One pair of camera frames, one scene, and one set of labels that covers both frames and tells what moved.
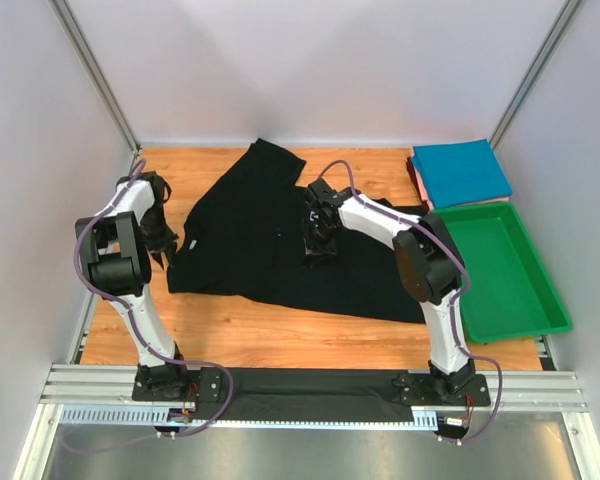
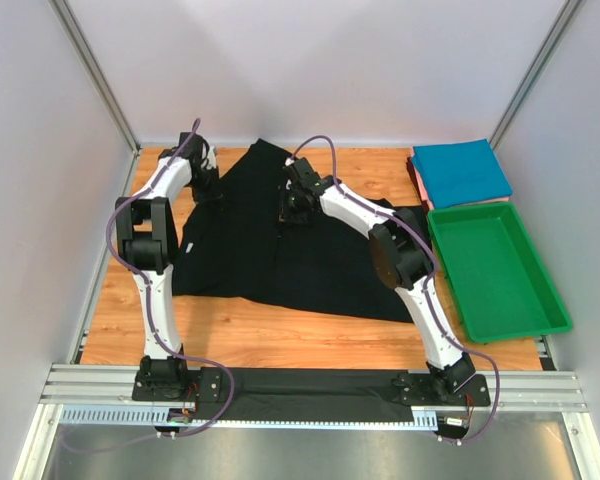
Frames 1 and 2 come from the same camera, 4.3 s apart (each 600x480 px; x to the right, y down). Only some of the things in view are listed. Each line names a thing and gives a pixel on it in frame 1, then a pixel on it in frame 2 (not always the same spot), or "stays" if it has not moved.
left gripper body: x=160 y=239 to x=205 y=185
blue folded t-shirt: x=460 y=172 stays
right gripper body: x=320 y=245 to x=294 y=209
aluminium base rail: x=101 y=387 stays
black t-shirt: x=245 y=235 stays
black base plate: x=242 y=394 stays
